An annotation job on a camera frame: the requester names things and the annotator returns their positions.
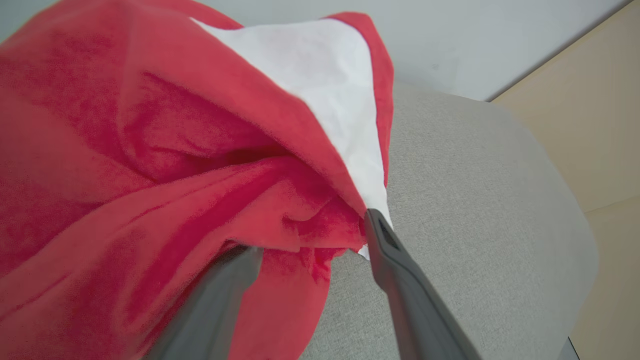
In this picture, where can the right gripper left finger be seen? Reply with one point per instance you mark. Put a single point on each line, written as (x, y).
(205, 320)

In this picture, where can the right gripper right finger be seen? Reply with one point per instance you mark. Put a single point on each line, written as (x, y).
(415, 305)

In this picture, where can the red and white garment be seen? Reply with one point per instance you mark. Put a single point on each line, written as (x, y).
(150, 175)

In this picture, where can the grey fabric sofa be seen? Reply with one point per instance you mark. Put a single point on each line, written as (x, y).
(475, 225)

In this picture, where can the beige partition panel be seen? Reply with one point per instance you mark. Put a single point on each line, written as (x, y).
(595, 125)

